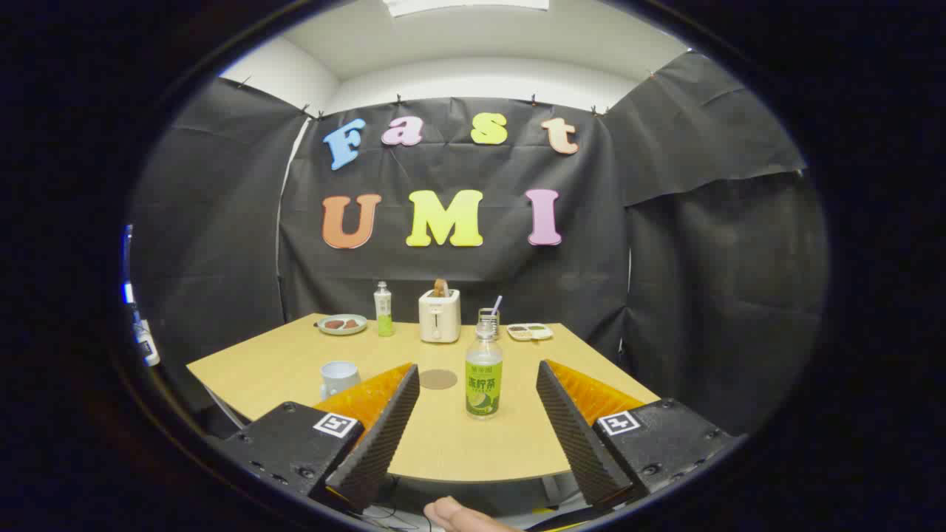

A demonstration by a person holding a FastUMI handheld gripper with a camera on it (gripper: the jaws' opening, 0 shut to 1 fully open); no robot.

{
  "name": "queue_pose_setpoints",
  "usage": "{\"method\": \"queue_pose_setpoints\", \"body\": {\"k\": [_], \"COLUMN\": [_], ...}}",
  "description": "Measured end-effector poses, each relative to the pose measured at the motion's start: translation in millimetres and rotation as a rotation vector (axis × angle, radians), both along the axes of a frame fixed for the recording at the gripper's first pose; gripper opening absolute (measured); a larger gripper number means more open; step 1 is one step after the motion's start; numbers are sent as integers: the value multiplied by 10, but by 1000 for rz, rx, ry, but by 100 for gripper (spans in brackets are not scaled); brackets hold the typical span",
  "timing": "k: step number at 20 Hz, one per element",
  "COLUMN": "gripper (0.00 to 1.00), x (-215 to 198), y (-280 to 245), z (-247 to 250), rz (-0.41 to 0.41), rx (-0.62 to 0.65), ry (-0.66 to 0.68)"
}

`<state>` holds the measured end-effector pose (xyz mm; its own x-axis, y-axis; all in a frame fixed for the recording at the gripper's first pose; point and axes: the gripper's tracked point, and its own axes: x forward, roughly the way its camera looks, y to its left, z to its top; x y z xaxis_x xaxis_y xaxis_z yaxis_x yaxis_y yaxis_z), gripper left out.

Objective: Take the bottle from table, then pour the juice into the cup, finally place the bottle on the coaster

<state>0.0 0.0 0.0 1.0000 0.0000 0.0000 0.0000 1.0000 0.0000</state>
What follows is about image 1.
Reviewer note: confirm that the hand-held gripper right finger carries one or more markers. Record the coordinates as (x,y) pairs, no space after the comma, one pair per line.
(580,443)

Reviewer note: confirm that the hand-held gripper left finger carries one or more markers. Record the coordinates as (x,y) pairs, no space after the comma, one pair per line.
(377,451)

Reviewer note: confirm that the pale grey cup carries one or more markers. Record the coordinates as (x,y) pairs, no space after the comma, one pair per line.
(340,377)

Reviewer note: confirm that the round brown coaster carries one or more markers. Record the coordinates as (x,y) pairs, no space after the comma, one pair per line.
(438,379)

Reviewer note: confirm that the green label juice bottle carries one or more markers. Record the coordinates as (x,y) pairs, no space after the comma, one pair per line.
(484,391)

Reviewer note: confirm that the small white label drink bottle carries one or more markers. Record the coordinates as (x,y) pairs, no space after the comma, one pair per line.
(383,314)

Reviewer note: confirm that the wooden table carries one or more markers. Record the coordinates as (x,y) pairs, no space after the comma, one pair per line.
(443,440)

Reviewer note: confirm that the white divided snack tray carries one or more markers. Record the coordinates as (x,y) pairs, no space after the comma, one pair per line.
(531,332)

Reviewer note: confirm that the pale green plate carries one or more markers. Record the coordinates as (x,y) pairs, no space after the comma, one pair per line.
(329,329)

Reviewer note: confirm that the white toaster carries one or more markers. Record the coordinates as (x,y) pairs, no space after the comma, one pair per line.
(440,321)

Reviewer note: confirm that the brown toast slice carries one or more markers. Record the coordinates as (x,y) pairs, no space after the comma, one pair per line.
(441,288)

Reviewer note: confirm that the white and blue device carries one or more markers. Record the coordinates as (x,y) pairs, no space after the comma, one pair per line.
(146,343)

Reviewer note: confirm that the ceiling light panel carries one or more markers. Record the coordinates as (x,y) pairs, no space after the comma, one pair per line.
(465,6)

